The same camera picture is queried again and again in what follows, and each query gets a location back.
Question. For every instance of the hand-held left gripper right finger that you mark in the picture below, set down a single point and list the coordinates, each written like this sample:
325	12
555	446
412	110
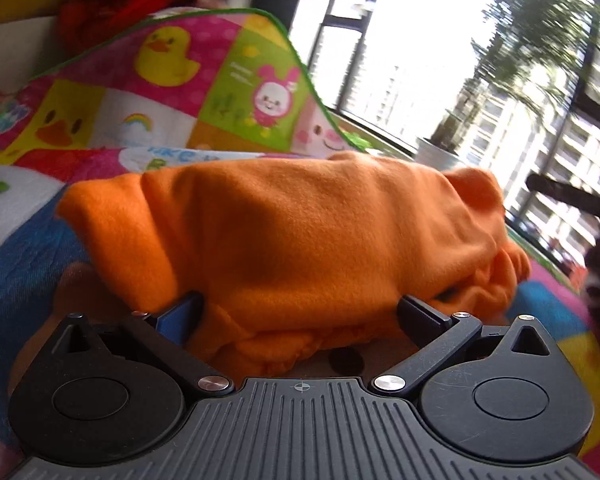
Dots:
422	322

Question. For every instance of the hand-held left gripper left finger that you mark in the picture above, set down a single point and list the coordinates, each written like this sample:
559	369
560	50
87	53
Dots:
179	319

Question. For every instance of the orange fleece garment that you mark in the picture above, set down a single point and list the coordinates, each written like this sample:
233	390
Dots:
300	240

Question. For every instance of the white plant pot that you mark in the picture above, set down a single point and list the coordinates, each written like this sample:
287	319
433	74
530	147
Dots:
437	155

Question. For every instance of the colourful cartoon printed blanket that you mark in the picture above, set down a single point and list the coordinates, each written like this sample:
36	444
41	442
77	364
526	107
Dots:
145	105

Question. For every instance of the green palm plant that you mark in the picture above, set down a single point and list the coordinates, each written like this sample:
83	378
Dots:
525	35

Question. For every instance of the black window frame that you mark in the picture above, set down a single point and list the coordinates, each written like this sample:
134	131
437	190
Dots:
345	25

